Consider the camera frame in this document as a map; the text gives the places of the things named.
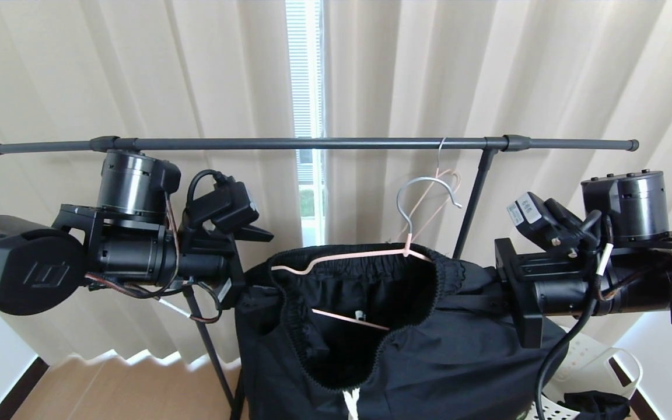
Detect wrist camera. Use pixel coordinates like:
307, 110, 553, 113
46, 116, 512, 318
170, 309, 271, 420
507, 191, 602, 258
186, 181, 261, 235

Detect black garment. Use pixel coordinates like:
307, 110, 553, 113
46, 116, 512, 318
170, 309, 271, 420
558, 391, 631, 420

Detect black shorts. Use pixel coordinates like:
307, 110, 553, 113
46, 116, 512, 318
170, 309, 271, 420
234, 242, 570, 420

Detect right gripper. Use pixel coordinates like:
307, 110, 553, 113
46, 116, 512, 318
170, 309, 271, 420
495, 238, 672, 349

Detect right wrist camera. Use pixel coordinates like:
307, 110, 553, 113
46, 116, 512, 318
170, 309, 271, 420
507, 191, 602, 258

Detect pink clothes hanger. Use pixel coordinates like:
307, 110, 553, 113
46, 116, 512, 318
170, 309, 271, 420
271, 177, 464, 332
397, 138, 462, 243

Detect beige curtain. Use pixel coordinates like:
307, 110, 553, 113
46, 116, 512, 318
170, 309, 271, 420
321, 0, 672, 351
0, 0, 313, 371

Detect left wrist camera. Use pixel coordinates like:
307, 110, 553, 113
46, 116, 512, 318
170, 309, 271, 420
186, 181, 261, 235

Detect window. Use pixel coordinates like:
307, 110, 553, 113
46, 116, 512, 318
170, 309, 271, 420
285, 0, 328, 247

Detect black clothes rack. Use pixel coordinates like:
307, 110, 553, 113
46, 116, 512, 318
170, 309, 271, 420
0, 135, 640, 420

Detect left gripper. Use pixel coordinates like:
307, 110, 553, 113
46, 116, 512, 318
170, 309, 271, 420
176, 225, 274, 310

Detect white laundry basket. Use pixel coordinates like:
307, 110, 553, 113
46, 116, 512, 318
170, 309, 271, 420
531, 332, 645, 420

